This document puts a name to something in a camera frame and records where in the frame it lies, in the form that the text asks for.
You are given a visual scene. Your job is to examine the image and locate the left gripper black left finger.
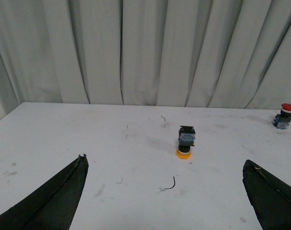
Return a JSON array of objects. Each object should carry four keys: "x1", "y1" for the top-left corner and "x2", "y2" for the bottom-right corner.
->
[{"x1": 0, "y1": 155, "x2": 89, "y2": 230}]

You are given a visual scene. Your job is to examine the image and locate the red mushroom push button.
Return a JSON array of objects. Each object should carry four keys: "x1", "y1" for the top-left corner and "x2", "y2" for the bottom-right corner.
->
[{"x1": 273, "y1": 103, "x2": 291, "y2": 129}]

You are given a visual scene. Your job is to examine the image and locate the grey pleated curtain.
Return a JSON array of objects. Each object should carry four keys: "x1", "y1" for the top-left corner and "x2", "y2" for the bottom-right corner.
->
[{"x1": 0, "y1": 0, "x2": 291, "y2": 120}]

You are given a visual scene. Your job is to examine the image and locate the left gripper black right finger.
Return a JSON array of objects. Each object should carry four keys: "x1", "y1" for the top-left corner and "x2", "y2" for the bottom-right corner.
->
[{"x1": 243, "y1": 160, "x2": 291, "y2": 230}]

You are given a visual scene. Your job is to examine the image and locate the yellow push button switch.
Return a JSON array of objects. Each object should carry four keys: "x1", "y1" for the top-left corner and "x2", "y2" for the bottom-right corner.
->
[{"x1": 176, "y1": 126, "x2": 196, "y2": 159}]

